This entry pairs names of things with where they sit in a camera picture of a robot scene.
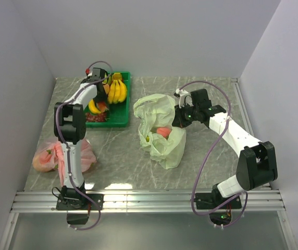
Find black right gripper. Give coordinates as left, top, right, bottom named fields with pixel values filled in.
left=172, top=102, right=200, bottom=129

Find orange fake peach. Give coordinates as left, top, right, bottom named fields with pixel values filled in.
left=96, top=102, right=109, bottom=113

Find yellow fake banana bunch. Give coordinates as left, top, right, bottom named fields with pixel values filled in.
left=107, top=72, right=128, bottom=104

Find pink fake peach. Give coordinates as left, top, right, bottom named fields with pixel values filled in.
left=156, top=127, right=171, bottom=139

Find light green plastic bag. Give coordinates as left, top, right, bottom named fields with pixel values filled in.
left=133, top=94, right=186, bottom=169

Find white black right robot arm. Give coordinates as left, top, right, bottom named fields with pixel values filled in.
left=172, top=105, right=278, bottom=208

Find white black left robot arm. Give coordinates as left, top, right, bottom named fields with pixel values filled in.
left=54, top=68, right=109, bottom=209

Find single yellow fake banana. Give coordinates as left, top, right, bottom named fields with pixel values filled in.
left=88, top=99, right=102, bottom=115

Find red fake grapes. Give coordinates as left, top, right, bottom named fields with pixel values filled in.
left=85, top=112, right=107, bottom=122

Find pink plastic bag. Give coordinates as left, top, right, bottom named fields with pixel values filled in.
left=32, top=137, right=96, bottom=186

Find green plastic fruit tray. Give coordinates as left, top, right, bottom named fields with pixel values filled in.
left=86, top=71, right=131, bottom=128

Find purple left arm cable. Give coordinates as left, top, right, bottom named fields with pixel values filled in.
left=54, top=61, right=113, bottom=231

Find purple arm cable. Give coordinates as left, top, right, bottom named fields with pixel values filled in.
left=179, top=80, right=249, bottom=229
left=54, top=61, right=113, bottom=231

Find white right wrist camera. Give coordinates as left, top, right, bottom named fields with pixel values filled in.
left=174, top=89, right=190, bottom=108

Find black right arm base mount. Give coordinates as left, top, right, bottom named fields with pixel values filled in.
left=192, top=192, right=246, bottom=229

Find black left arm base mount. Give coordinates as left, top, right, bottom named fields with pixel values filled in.
left=52, top=184, right=104, bottom=229

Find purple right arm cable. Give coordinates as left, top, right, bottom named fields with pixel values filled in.
left=179, top=80, right=249, bottom=229

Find aluminium table edge rail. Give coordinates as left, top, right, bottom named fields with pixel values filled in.
left=10, top=189, right=285, bottom=213

